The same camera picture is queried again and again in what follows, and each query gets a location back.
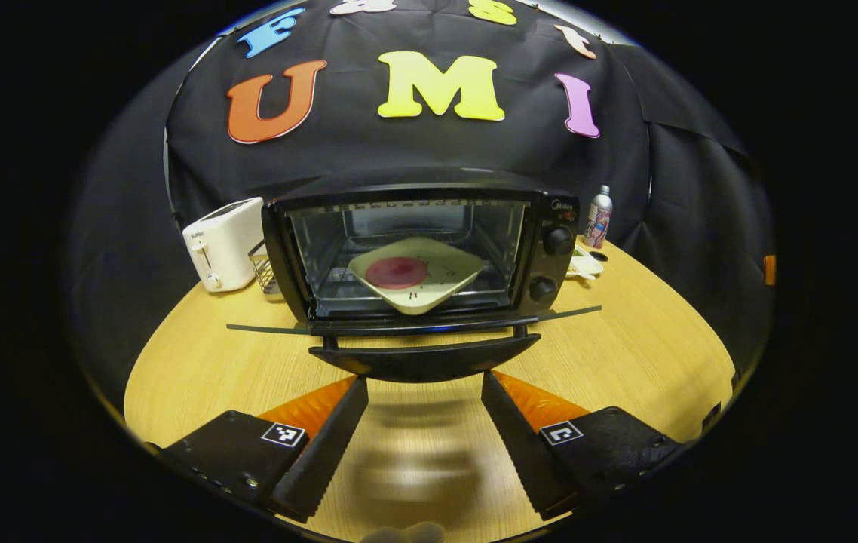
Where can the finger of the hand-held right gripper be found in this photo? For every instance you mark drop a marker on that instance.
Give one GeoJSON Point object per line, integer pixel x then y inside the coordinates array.
{"type": "Point", "coordinates": [769, 270]}

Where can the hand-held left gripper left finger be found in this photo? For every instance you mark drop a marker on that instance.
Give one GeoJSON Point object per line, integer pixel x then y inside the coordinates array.
{"type": "Point", "coordinates": [320, 460]}

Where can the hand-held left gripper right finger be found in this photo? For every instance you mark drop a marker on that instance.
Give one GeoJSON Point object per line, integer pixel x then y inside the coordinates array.
{"type": "Point", "coordinates": [519, 452]}

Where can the black electric oven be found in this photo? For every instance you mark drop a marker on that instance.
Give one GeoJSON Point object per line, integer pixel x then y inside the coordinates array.
{"type": "Point", "coordinates": [550, 264]}

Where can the white square plate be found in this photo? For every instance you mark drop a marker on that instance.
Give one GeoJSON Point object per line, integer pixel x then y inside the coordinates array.
{"type": "Point", "coordinates": [444, 268]}

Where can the red round food slice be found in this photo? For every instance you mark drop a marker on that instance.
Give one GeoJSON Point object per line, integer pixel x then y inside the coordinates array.
{"type": "Point", "coordinates": [396, 273]}

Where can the silver spray bottle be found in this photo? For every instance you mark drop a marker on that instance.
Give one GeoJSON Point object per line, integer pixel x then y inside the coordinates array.
{"type": "Point", "coordinates": [599, 219]}

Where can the white divided dish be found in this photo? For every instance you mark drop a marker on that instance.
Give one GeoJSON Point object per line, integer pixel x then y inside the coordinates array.
{"type": "Point", "coordinates": [583, 265]}

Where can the white toaster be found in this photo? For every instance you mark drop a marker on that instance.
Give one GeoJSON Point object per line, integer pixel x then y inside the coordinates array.
{"type": "Point", "coordinates": [225, 241]}

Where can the black backdrop cloth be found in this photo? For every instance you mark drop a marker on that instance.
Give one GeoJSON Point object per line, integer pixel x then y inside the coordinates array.
{"type": "Point", "coordinates": [414, 151]}

